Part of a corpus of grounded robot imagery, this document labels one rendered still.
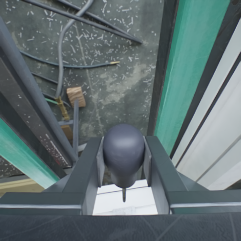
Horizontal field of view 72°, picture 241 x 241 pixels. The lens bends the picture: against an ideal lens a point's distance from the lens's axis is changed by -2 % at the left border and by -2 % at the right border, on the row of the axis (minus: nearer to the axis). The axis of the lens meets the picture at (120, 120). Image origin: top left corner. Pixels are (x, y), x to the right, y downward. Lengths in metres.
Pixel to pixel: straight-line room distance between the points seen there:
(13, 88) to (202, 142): 0.49
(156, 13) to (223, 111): 0.93
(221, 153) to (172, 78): 0.11
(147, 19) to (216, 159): 0.95
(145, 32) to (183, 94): 0.95
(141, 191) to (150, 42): 0.93
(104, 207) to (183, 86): 0.32
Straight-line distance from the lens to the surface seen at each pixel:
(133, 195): 0.42
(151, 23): 1.12
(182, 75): 0.18
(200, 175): 0.30
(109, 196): 0.42
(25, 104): 0.60
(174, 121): 0.23
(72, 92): 1.26
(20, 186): 1.11
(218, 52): 0.20
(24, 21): 1.11
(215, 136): 0.24
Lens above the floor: 0.99
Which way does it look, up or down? 38 degrees down
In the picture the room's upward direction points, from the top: 169 degrees clockwise
